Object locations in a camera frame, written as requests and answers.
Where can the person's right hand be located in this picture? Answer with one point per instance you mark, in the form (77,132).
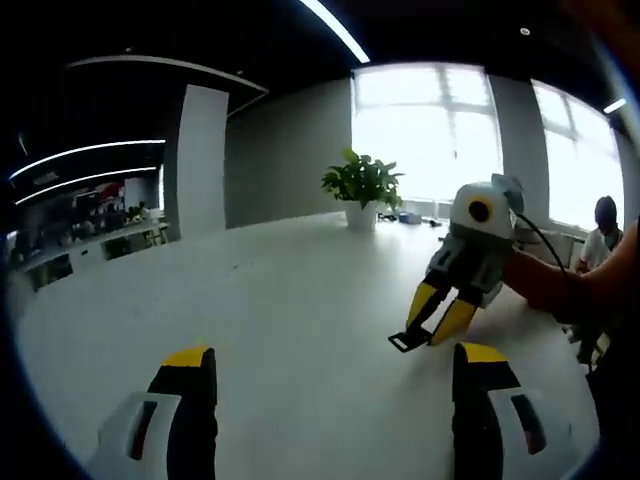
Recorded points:
(527,282)

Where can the black plastic buckle socket part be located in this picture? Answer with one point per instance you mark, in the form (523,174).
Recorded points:
(425,336)

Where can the row of white office desks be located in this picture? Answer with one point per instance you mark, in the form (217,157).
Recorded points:
(125,236)

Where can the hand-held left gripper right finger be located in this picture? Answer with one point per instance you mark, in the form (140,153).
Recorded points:
(472,410)

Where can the black plastic buckle pronged part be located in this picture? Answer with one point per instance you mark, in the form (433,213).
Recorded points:
(412,345)

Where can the green potted plant white pot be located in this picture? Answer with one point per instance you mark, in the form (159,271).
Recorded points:
(361,217)

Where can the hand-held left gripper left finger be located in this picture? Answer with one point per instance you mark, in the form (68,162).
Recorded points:
(197,410)

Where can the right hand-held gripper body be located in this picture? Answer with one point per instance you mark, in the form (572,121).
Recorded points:
(480,225)

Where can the small blue objects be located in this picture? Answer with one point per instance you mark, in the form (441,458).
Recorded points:
(407,217)

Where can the person's black clothing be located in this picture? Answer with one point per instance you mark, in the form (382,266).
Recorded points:
(607,395)

